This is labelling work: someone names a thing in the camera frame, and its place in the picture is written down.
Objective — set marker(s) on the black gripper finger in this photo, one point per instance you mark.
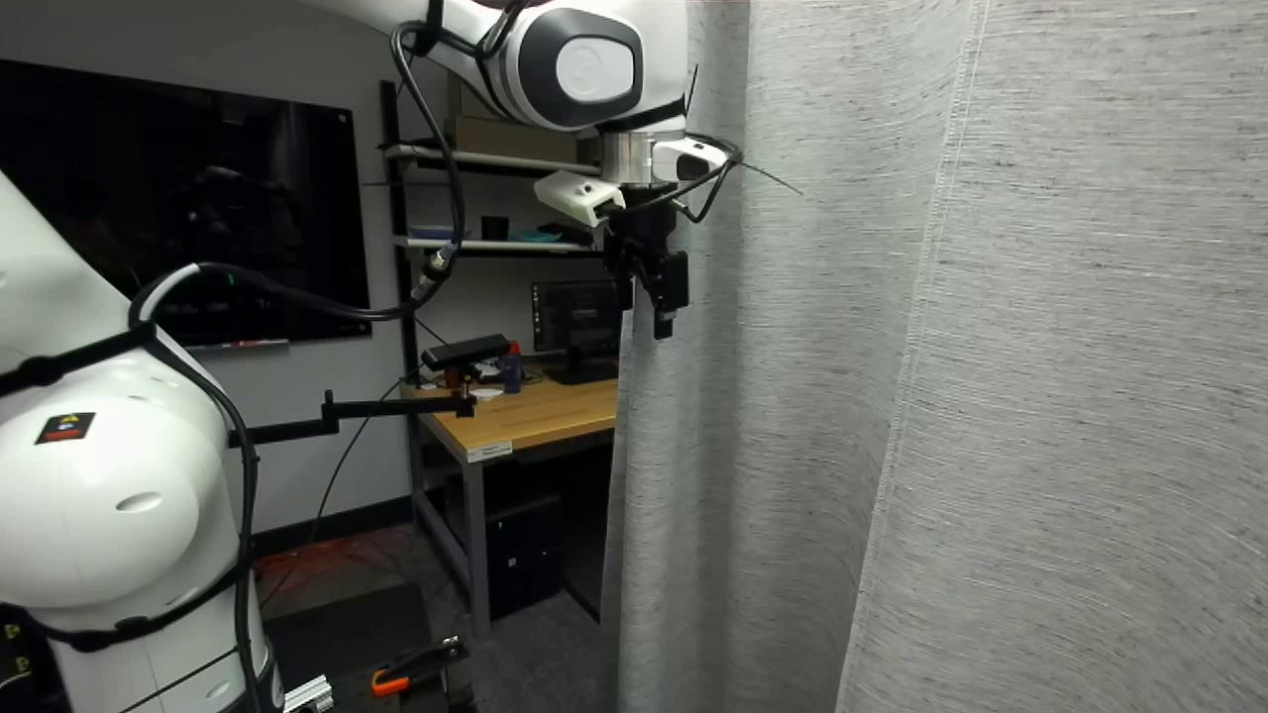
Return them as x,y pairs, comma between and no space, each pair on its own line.
662,321

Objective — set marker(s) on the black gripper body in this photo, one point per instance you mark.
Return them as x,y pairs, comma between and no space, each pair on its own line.
640,240

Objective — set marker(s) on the grey fabric curtain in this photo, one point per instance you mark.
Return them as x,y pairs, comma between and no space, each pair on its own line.
970,402

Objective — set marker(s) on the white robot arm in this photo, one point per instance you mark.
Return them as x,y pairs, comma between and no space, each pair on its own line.
127,471

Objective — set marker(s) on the black computer monitor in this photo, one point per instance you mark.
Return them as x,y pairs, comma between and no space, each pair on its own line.
577,332

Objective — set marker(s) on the wooden top workbench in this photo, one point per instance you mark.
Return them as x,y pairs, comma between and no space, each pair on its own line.
451,491

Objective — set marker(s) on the black metal shelf rack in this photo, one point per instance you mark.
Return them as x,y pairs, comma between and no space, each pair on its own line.
506,248

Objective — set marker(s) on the black computer tower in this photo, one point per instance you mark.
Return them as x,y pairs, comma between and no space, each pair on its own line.
523,557

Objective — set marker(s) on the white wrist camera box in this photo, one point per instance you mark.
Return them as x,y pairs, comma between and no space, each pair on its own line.
581,194

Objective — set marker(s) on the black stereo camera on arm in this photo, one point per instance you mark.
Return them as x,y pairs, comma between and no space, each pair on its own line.
461,354

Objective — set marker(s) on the orange handled clamp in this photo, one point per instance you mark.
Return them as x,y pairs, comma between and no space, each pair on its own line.
420,667

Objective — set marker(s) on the black wall television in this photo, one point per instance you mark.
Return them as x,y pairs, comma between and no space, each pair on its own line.
153,174

